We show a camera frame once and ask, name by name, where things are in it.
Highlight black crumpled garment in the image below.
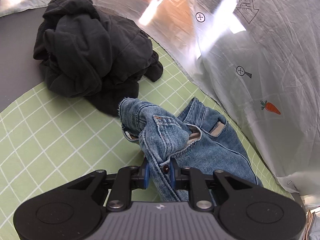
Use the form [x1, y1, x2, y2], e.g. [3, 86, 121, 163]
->
[33, 0, 163, 116]

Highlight blue denim jeans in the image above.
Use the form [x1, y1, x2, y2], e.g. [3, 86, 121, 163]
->
[119, 98, 262, 202]

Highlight white printed fabric sheet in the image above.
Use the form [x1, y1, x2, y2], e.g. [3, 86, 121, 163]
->
[1, 0, 319, 196]

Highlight green grid-pattern mat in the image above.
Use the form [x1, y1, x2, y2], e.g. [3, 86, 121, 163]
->
[1, 40, 292, 239]

